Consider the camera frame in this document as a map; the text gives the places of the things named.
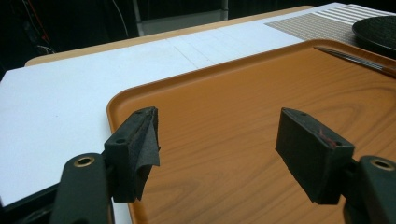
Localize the white board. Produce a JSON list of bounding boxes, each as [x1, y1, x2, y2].
[[0, 2, 353, 224]]

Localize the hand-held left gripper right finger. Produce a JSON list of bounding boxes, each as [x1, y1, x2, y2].
[[275, 107, 356, 206]]

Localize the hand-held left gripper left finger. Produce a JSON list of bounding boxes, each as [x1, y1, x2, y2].
[[103, 106, 162, 203]]

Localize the striped placemat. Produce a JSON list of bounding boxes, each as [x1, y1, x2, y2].
[[264, 3, 396, 48]]

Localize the bundle of cables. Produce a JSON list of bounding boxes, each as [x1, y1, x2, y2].
[[17, 0, 59, 56]]

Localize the brown wood-grain tray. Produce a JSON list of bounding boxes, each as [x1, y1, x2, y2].
[[106, 38, 396, 224]]

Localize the black textured plate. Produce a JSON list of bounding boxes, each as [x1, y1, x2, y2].
[[351, 15, 396, 52]]

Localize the wooden table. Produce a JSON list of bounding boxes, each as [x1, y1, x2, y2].
[[24, 5, 316, 67]]

